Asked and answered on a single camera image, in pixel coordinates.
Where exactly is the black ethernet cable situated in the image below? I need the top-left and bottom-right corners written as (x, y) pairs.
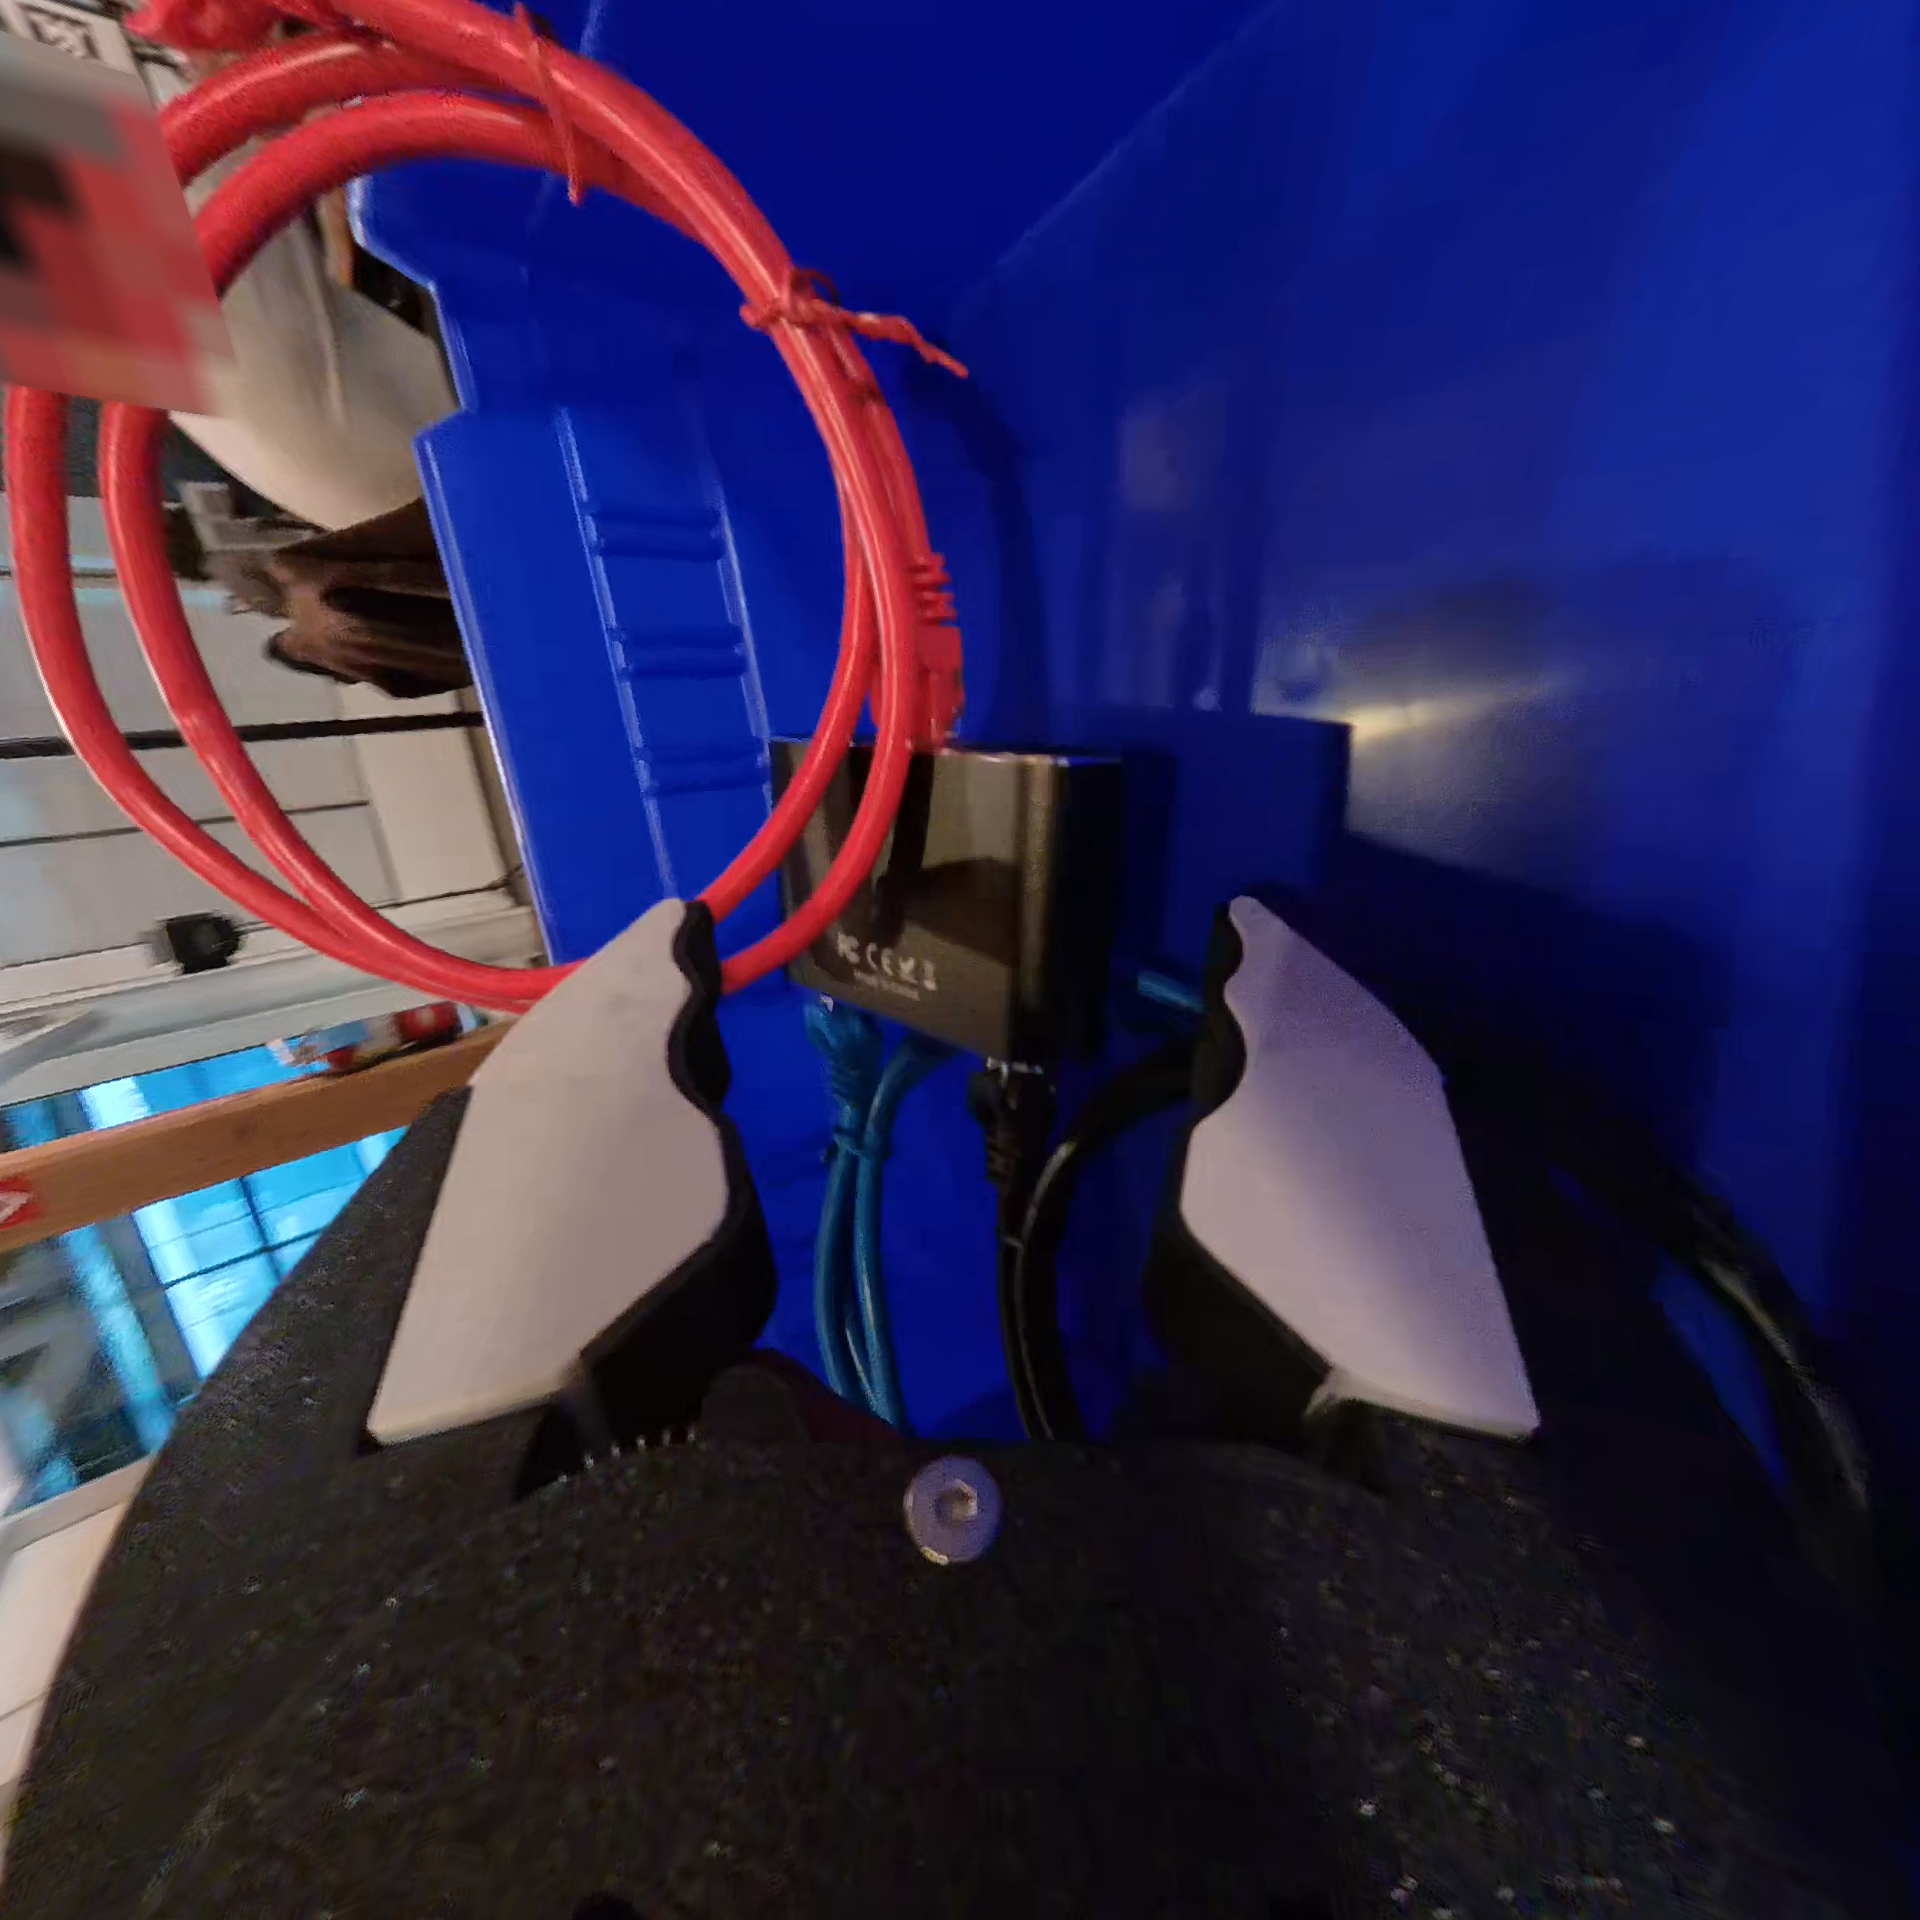
top-left (966, 1051), bottom-right (1883, 1605)

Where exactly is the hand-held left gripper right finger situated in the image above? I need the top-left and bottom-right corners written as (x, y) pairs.
top-left (1145, 895), bottom-right (1543, 1486)

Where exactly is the red ethernet cable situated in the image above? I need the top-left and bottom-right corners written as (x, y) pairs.
top-left (2, 0), bottom-right (972, 1014)

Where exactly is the blue plastic bin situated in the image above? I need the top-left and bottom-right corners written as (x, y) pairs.
top-left (343, 0), bottom-right (1920, 1501)

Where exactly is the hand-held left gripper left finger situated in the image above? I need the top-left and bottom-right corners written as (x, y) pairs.
top-left (361, 898), bottom-right (780, 1450)

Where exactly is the wooden beam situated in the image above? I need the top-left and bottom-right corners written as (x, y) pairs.
top-left (0, 1020), bottom-right (513, 1250)

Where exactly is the blue ethernet cable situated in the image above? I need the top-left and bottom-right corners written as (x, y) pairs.
top-left (807, 968), bottom-right (1209, 1430)

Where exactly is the black ethernet port splitter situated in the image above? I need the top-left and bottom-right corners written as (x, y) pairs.
top-left (766, 734), bottom-right (1125, 1060)

